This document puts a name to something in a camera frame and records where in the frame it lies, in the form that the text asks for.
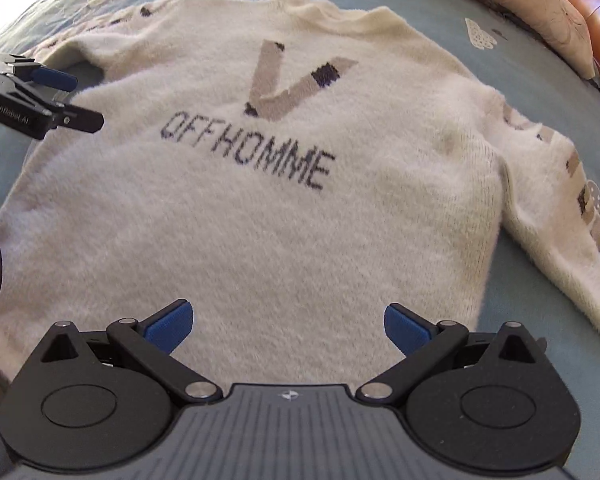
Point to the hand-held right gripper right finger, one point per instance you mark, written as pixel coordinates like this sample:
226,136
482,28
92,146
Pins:
405,327

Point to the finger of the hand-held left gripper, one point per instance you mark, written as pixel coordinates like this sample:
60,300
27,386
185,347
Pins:
80,121
55,80

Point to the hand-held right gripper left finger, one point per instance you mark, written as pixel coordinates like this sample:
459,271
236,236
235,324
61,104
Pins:
172,325

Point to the cream fuzzy sweater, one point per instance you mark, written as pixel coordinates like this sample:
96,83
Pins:
280,235

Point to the pink floral quilt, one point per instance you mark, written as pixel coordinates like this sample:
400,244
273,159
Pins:
545,15

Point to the blue floral bed sheet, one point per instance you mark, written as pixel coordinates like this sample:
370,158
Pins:
420,5

